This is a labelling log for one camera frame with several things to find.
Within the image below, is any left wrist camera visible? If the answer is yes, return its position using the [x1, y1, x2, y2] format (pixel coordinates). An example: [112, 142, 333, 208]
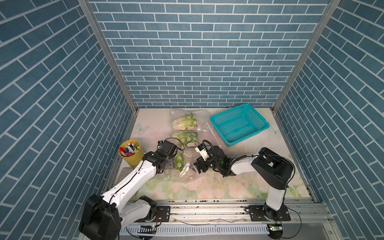
[157, 140, 178, 158]

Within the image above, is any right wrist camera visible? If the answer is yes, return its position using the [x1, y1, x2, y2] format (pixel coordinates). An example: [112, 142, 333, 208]
[195, 144, 210, 161]

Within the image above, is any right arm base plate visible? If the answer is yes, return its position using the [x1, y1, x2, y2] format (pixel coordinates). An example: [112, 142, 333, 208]
[244, 204, 291, 222]

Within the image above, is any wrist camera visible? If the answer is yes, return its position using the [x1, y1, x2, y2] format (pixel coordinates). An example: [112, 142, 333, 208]
[195, 144, 210, 161]
[157, 140, 178, 158]

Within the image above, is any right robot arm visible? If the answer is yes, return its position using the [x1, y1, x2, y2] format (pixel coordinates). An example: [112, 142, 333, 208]
[194, 144, 296, 222]

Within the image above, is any chinese cabbage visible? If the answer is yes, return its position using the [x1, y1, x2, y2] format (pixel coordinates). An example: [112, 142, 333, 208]
[176, 132, 199, 148]
[172, 113, 198, 131]
[174, 151, 188, 172]

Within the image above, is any teal plastic basket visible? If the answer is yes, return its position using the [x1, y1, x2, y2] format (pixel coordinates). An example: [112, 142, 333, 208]
[210, 104, 270, 147]

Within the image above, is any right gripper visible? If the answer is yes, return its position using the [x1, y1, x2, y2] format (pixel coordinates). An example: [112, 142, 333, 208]
[188, 155, 222, 174]

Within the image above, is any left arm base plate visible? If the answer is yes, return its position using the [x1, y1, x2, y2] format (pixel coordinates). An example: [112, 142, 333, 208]
[136, 206, 171, 224]

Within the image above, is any aluminium mounting rail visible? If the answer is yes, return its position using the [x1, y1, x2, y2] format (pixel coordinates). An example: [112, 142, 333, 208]
[157, 199, 333, 225]

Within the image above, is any yellow pen cup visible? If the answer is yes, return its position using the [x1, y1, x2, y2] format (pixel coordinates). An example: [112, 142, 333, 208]
[118, 140, 145, 168]

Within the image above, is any zip-top bag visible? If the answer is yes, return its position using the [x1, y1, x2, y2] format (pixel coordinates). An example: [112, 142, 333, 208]
[169, 131, 218, 149]
[171, 109, 211, 132]
[165, 149, 199, 184]

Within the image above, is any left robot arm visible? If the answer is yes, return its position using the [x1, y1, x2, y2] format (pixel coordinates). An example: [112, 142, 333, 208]
[79, 150, 177, 240]

